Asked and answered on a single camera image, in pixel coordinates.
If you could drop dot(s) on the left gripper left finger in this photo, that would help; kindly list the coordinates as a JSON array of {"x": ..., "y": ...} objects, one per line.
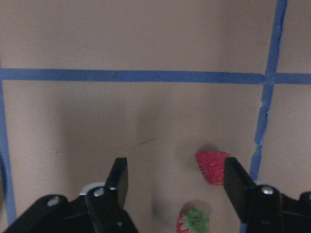
[{"x": 105, "y": 204}]

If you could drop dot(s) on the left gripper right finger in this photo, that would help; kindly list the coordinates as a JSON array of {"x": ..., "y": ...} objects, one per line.
[{"x": 258, "y": 206}]

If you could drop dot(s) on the red strawberry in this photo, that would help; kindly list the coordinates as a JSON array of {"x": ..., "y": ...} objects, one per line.
[
  {"x": 211, "y": 164},
  {"x": 193, "y": 221}
]

